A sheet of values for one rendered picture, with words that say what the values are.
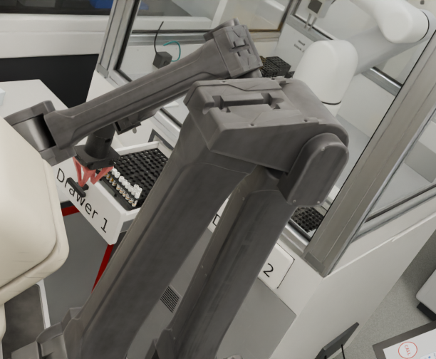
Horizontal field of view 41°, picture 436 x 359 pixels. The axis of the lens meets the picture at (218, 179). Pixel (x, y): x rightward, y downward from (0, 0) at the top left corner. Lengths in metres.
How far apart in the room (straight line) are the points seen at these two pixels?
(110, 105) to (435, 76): 0.67
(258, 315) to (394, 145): 0.64
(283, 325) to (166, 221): 1.14
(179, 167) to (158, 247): 0.08
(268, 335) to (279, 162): 1.22
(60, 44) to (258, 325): 1.28
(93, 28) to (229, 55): 1.48
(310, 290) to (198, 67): 0.79
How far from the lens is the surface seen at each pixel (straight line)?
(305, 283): 1.53
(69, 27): 2.30
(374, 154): 1.34
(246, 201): 0.55
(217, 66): 0.92
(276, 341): 1.67
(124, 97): 0.94
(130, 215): 1.49
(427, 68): 1.27
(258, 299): 1.65
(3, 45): 2.20
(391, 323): 3.16
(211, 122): 0.47
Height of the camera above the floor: 1.81
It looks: 32 degrees down
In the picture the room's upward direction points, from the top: 24 degrees clockwise
